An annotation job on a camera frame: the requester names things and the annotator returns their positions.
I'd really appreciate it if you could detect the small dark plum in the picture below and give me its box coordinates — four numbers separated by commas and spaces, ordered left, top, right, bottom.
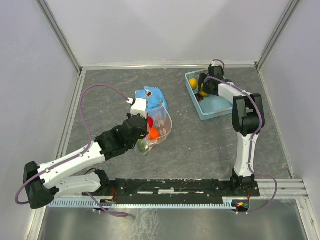
195, 94, 204, 102

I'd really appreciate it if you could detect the small yellow lemon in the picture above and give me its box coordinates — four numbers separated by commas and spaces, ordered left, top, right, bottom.
188, 78, 198, 90

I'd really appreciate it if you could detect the green orange mango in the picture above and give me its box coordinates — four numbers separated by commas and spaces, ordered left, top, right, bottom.
136, 139, 149, 154

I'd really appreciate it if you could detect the bright red apple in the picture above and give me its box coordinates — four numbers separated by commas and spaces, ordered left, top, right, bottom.
147, 116, 154, 128

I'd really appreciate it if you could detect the orange tangerine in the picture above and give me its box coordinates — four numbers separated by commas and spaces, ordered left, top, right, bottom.
148, 127, 159, 141

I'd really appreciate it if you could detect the clear dotted zip bag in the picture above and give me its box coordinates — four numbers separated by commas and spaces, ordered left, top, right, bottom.
142, 105, 173, 155

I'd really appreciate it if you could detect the yellow round fruit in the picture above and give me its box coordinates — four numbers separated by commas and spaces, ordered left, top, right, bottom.
198, 85, 210, 98

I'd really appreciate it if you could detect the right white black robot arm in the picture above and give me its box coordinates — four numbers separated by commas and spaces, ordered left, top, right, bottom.
198, 63, 265, 196

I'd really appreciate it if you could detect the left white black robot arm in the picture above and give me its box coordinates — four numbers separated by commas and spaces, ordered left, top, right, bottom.
23, 113, 148, 210

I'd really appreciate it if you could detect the light blue plastic basket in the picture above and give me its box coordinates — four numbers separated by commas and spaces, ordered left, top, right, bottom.
185, 69, 233, 121

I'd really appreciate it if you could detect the blue patterned cloth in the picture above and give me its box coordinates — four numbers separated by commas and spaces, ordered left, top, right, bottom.
135, 86, 169, 112

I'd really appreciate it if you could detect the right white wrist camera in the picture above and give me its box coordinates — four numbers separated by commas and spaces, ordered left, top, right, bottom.
208, 59, 225, 76

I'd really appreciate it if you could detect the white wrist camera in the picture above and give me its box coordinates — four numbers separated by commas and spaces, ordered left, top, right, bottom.
208, 59, 225, 76
126, 98, 148, 119

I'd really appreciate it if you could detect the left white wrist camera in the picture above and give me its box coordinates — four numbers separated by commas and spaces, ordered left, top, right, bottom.
126, 98, 148, 119

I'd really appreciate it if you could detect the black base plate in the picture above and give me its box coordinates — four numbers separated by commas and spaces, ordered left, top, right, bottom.
91, 178, 260, 204

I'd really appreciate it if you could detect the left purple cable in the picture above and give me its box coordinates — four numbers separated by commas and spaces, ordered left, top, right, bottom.
14, 84, 133, 205

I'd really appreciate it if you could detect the light blue cable duct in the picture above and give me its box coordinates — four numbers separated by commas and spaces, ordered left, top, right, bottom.
47, 197, 236, 210

